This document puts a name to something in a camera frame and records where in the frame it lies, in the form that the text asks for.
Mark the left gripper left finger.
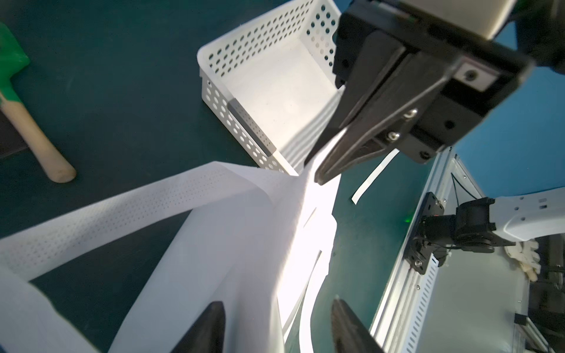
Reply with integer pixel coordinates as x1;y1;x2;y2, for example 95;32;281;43
172;301;226;353

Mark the aluminium front rail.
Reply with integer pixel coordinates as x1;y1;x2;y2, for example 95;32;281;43
369;150;483;352

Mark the white perforated plastic basket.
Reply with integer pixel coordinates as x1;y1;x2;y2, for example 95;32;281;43
197;1;342;175

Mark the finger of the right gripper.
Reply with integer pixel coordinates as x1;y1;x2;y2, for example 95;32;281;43
315;51;461;185
305;31;407;164

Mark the white insulated delivery bag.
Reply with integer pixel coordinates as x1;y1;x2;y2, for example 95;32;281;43
1;140;339;352

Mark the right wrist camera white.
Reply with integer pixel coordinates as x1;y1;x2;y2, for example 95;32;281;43
400;0;516;40

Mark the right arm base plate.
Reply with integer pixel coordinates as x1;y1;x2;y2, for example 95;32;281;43
403;192;447;275

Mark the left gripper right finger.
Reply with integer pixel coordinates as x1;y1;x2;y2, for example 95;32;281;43
331;298;384;353

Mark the green toy rake wooden handle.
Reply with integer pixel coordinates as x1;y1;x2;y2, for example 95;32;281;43
1;24;77;184

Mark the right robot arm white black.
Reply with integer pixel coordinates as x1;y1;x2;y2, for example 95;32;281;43
313;1;564;252

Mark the white strip on table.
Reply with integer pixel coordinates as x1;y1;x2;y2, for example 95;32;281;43
351;149;400;204

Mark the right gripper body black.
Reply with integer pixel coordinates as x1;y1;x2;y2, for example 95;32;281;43
334;1;534;138

